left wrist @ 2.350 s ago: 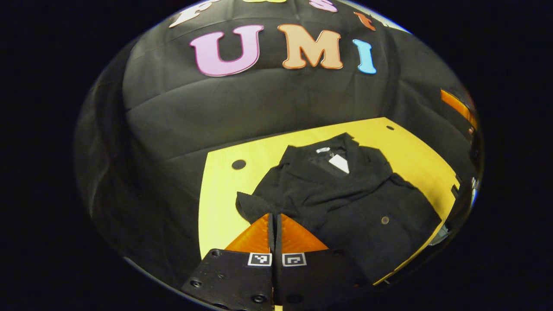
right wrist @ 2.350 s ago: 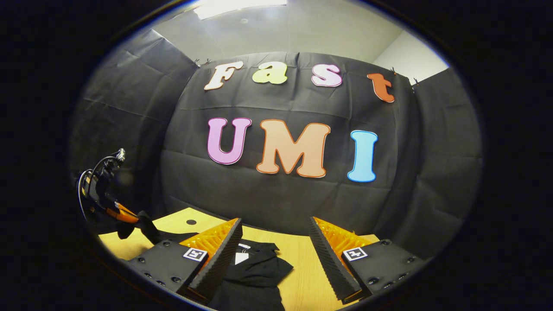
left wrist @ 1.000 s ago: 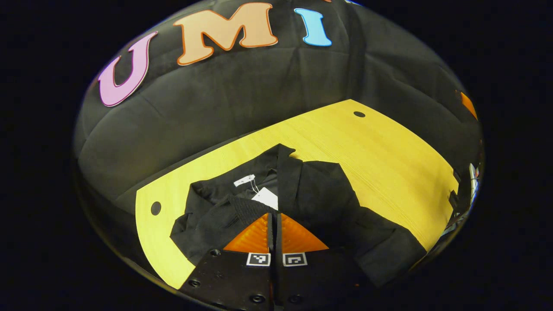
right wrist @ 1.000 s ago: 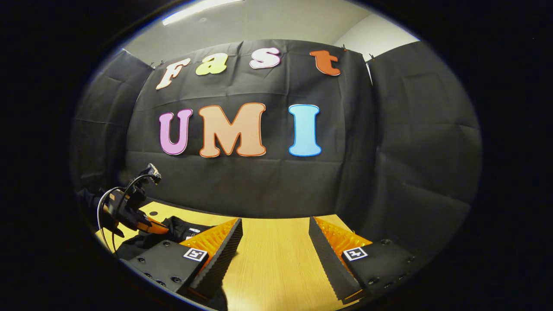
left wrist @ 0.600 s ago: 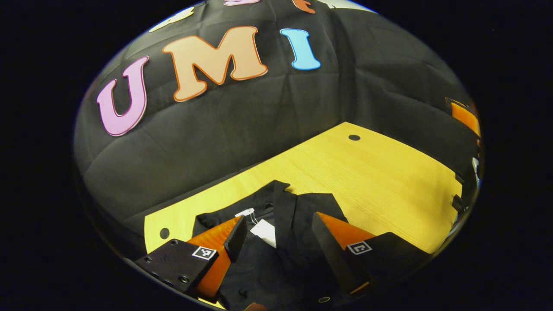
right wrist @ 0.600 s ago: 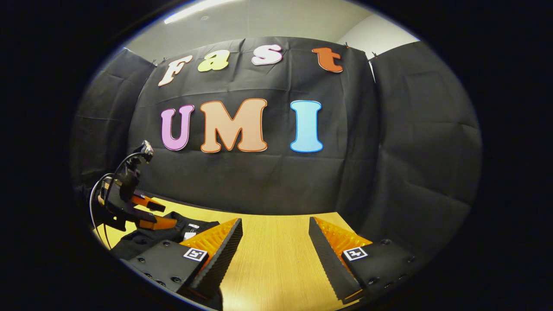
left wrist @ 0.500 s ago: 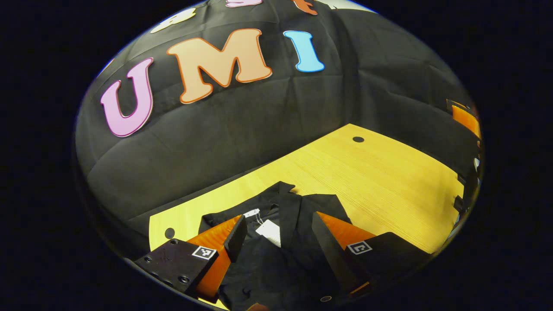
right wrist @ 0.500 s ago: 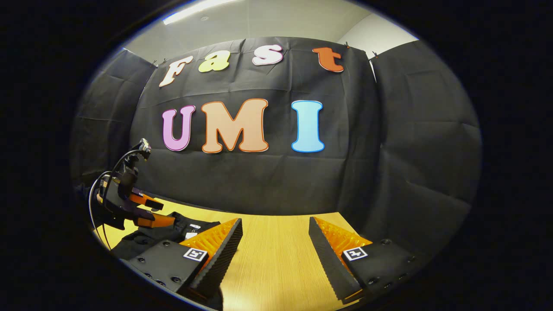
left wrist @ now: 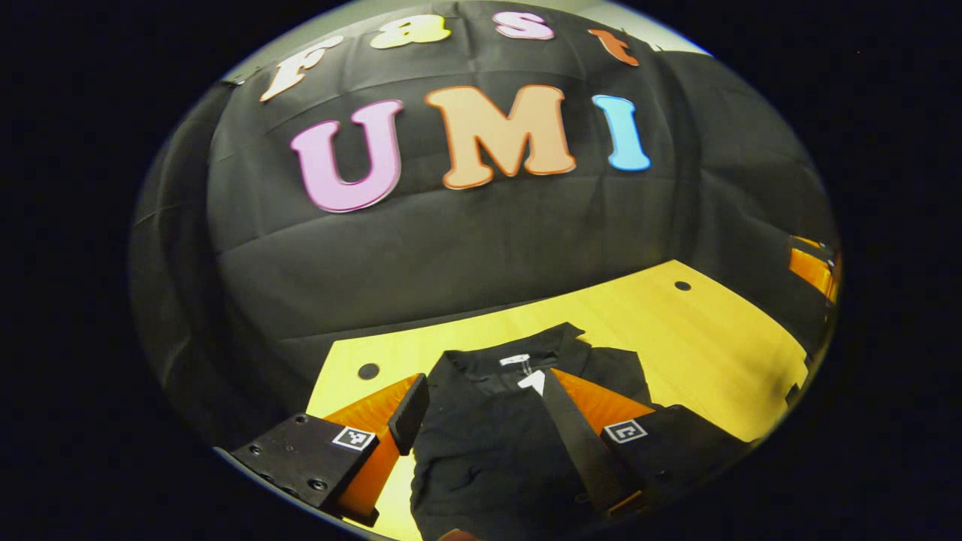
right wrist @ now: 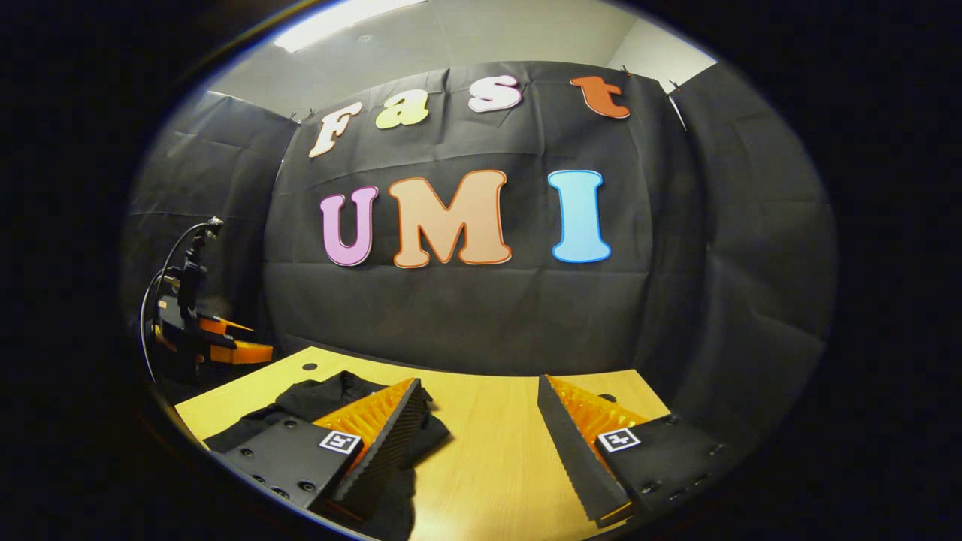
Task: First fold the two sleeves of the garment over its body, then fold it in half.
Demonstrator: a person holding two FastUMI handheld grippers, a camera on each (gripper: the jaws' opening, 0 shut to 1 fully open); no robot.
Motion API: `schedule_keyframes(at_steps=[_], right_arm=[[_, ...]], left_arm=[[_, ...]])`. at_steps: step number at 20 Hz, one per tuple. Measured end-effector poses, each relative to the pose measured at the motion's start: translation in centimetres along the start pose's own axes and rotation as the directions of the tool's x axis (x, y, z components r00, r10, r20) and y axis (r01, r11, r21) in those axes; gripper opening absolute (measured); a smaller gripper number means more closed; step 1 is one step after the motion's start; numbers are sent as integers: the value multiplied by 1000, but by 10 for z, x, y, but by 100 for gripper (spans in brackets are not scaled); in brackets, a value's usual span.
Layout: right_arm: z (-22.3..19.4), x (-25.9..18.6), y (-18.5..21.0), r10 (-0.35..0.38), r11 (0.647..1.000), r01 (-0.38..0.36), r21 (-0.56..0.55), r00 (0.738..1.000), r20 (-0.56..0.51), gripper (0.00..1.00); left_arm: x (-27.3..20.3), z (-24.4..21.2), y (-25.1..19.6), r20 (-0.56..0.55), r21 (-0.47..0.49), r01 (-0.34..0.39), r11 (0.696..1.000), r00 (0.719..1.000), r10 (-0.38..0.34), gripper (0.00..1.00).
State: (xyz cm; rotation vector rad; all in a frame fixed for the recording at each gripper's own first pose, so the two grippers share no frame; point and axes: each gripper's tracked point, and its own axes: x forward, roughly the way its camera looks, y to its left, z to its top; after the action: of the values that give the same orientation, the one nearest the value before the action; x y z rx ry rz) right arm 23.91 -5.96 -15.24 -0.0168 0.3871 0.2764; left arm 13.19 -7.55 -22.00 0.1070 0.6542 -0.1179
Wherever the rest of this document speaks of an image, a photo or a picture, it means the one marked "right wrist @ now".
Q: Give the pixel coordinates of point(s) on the black button shirt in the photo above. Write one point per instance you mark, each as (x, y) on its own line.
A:
(316, 398)

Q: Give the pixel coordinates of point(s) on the ceiling light panel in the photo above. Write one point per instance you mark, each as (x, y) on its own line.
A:
(338, 19)

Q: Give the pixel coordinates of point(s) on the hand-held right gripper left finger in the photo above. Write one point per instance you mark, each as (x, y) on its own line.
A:
(387, 451)

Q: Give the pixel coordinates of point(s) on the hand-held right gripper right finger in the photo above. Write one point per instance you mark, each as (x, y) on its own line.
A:
(571, 458)

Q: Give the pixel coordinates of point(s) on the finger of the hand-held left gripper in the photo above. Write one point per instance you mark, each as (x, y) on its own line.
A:
(222, 325)
(244, 352)

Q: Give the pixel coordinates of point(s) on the black backdrop cloth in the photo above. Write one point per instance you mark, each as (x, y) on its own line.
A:
(466, 308)

